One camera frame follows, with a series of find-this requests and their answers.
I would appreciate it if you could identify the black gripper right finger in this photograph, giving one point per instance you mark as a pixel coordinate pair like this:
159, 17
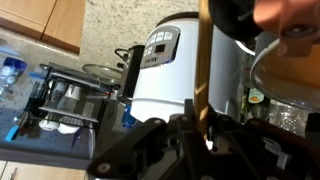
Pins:
266, 153

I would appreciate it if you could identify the bottle with yellow label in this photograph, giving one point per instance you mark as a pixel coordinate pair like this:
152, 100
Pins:
257, 100

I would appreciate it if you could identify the wood base cabinet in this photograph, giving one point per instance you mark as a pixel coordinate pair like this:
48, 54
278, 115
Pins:
36, 170

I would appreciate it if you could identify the black dish rack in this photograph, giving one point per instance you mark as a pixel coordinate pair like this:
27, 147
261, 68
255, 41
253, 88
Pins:
73, 100

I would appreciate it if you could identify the black cylinder grinder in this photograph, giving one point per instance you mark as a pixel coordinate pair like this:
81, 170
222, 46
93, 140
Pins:
131, 73

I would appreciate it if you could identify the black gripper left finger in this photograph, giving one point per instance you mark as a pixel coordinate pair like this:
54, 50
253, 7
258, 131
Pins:
150, 153

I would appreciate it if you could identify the blue snack bag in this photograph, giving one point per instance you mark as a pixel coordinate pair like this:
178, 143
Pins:
128, 116

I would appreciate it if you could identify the wooden spatula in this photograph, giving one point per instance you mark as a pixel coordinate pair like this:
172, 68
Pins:
203, 66

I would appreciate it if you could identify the white rice cooker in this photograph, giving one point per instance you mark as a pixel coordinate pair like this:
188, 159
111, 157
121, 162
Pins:
173, 86

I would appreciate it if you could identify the glass pan lid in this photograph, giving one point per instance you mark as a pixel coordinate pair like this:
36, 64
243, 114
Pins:
101, 71

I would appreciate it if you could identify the wood wall cabinet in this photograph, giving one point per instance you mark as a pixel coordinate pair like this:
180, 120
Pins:
40, 20

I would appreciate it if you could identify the blue dish brush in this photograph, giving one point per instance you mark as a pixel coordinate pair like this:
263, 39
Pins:
12, 133

